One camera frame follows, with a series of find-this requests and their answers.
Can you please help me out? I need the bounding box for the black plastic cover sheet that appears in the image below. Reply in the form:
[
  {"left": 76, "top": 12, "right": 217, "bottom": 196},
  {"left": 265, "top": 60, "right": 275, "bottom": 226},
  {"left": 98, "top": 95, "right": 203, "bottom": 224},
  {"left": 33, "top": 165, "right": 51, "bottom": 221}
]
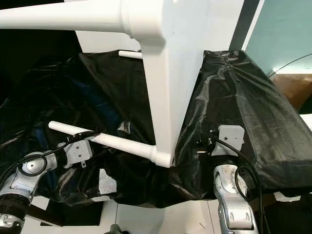
[{"left": 0, "top": 48, "right": 312, "bottom": 210}]

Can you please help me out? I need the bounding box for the white tape piece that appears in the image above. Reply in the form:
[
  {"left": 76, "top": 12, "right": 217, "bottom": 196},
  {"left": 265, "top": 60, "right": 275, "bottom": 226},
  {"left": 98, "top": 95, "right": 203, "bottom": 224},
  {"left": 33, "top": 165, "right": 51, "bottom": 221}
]
[{"left": 274, "top": 193, "right": 299, "bottom": 201}]

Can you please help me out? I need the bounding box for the white chair seat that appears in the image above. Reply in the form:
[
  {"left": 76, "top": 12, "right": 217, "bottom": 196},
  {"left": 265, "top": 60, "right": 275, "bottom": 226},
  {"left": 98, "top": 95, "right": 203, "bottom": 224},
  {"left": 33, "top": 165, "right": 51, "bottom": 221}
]
[{"left": 299, "top": 115, "right": 312, "bottom": 130}]

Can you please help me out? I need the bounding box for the brown wooden furniture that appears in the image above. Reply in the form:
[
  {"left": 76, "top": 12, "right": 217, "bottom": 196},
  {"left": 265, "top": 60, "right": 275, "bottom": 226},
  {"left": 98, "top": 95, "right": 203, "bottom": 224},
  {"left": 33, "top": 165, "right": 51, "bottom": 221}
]
[{"left": 273, "top": 74, "right": 312, "bottom": 114}]

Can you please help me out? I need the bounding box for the dark vertical pillar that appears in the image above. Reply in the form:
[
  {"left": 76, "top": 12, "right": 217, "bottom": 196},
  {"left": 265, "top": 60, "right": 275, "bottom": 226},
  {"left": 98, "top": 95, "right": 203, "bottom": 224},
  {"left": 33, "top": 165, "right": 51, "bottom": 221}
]
[{"left": 229, "top": 0, "right": 261, "bottom": 51}]

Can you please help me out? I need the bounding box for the teal glass panel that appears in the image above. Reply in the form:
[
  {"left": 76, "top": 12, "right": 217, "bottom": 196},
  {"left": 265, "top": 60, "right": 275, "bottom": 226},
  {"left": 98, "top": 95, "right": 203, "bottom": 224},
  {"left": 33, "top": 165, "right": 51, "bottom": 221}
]
[{"left": 246, "top": 0, "right": 312, "bottom": 75}]

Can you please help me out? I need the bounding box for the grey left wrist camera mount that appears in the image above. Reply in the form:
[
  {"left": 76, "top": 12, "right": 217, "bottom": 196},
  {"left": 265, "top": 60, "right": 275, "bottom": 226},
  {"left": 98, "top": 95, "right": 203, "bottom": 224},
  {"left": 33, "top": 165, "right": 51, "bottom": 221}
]
[{"left": 66, "top": 139, "right": 93, "bottom": 169}]

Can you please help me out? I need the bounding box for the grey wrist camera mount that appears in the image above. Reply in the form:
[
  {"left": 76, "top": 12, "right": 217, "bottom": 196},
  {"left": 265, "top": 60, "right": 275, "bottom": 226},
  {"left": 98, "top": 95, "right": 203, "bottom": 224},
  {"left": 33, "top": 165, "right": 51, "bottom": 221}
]
[
  {"left": 66, "top": 139, "right": 93, "bottom": 169},
  {"left": 212, "top": 125, "right": 245, "bottom": 156}
]

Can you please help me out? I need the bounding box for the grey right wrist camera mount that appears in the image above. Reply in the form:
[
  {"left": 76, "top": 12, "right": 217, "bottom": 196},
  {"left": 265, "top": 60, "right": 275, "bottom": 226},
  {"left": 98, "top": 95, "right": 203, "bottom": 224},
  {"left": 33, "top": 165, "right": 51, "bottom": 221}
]
[{"left": 212, "top": 125, "right": 245, "bottom": 156}]

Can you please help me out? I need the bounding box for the thin black curved cable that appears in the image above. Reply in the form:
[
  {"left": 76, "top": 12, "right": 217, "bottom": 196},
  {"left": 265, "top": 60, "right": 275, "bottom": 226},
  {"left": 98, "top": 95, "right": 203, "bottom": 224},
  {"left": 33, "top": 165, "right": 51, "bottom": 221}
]
[{"left": 268, "top": 53, "right": 312, "bottom": 78}]

